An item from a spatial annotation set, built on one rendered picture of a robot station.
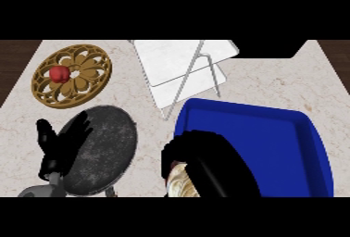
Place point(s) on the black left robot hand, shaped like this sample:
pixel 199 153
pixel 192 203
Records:
pixel 61 148

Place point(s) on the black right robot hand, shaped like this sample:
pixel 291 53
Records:
pixel 219 166

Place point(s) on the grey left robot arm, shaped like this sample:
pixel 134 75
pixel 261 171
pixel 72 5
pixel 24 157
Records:
pixel 43 189

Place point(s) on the cream frosted cupcake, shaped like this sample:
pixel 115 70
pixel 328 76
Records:
pixel 180 183

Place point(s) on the blue tray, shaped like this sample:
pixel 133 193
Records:
pixel 278 145

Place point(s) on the dark grey round pan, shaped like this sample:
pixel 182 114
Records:
pixel 106 148

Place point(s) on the red apple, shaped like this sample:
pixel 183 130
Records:
pixel 59 74

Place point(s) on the gold ornate round trivet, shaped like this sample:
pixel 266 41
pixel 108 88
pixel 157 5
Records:
pixel 93 63

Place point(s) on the black appliance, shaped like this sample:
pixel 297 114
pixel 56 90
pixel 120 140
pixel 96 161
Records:
pixel 269 47

